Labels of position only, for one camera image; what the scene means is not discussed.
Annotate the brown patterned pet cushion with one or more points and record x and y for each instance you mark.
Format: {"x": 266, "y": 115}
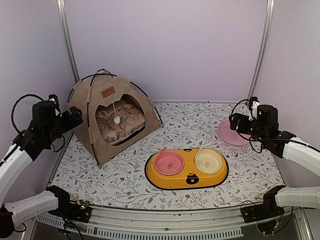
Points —
{"x": 132, "y": 120}

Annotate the white pompom toy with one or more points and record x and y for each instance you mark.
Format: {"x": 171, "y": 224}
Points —
{"x": 117, "y": 118}

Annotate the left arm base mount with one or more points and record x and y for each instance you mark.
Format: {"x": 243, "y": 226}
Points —
{"x": 79, "y": 211}

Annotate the front aluminium table rail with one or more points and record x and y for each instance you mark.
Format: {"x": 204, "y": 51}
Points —
{"x": 205, "y": 224}

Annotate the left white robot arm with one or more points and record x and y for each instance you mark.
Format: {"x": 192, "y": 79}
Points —
{"x": 19, "y": 156}

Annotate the beige fabric pet tent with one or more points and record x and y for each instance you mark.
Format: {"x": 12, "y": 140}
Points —
{"x": 106, "y": 152}

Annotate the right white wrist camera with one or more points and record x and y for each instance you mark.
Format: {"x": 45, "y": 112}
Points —
{"x": 253, "y": 108}

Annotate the right aluminium frame post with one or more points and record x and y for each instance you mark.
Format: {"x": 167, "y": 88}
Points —
{"x": 263, "y": 46}

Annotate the pink cat-ear bowl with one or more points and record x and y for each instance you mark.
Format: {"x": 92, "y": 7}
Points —
{"x": 169, "y": 163}

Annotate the cream small bowl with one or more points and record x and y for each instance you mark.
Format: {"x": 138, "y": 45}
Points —
{"x": 208, "y": 161}

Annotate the left aluminium frame post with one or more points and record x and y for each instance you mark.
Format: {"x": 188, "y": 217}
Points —
{"x": 61, "y": 6}

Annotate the pink flat plate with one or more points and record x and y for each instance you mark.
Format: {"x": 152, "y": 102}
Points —
{"x": 231, "y": 137}

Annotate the aluminium frame post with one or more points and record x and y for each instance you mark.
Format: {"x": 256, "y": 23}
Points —
{"x": 263, "y": 46}
{"x": 61, "y": 6}

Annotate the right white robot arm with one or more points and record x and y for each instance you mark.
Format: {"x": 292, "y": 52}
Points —
{"x": 287, "y": 145}

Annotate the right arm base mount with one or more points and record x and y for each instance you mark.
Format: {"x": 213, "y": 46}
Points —
{"x": 263, "y": 211}

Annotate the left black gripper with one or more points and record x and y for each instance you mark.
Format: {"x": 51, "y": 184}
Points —
{"x": 78, "y": 117}

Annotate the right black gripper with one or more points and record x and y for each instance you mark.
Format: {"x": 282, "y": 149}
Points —
{"x": 242, "y": 128}

